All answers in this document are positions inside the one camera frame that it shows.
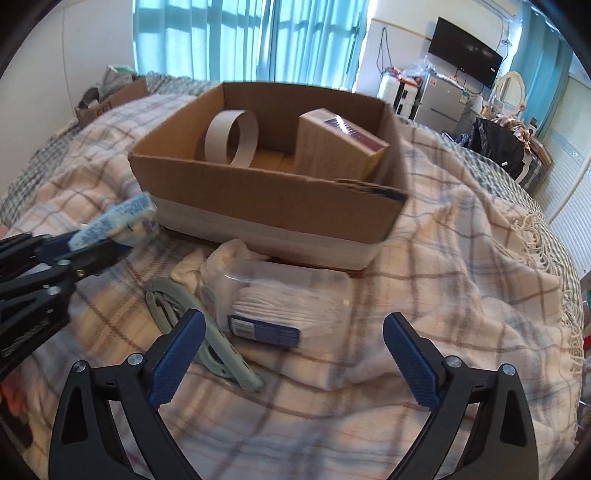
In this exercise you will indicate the teal side curtain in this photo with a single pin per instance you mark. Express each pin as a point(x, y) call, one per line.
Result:
point(538, 60)

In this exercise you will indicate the cream cloth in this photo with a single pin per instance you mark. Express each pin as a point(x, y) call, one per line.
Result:
point(217, 258)

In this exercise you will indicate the small cardboard box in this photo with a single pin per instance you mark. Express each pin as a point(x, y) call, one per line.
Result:
point(117, 99)

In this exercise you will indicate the silver refrigerator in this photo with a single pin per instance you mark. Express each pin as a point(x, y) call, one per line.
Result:
point(441, 104)

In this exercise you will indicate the white water appliance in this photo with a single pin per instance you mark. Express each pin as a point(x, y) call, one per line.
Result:
point(392, 92)

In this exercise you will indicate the brown carton with purple top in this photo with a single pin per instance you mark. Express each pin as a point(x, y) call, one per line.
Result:
point(330, 147)

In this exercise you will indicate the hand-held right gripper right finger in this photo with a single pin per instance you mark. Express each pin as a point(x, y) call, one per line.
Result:
point(412, 364)

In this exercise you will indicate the white oval mirror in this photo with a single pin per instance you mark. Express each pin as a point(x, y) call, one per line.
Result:
point(510, 90)

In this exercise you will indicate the blue white tissue packet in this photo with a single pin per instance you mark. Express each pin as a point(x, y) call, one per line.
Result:
point(121, 217)

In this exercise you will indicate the curled grey paper strip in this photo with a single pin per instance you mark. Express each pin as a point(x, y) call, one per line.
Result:
point(217, 138)

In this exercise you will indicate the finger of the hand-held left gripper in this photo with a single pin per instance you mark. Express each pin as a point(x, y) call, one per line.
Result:
point(56, 248)
point(94, 256)

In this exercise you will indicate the large cardboard box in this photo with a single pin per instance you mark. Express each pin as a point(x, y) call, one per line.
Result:
point(277, 203)

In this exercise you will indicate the grey checked bedsheet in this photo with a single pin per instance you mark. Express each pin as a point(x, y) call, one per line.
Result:
point(508, 184)

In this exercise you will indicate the plaid beige blanket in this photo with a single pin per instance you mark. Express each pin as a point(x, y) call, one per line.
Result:
point(461, 286)

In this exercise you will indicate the black bag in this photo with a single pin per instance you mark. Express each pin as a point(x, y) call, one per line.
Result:
point(501, 145)

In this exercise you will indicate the grey-green plastic clip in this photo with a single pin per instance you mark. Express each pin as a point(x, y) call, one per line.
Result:
point(221, 355)

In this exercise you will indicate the white green bag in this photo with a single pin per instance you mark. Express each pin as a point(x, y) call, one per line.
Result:
point(115, 76)

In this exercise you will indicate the clear pack of cotton pads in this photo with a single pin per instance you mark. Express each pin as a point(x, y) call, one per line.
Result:
point(286, 300)

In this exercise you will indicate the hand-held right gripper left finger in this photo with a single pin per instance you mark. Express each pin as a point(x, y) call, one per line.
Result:
point(178, 357)

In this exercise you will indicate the teal window curtain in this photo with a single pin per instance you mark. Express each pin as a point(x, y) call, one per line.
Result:
point(240, 37)

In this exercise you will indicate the clear plastic bags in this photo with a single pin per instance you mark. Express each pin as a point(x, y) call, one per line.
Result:
point(422, 69)

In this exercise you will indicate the black wall television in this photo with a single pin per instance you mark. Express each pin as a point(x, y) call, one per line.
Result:
point(464, 50)

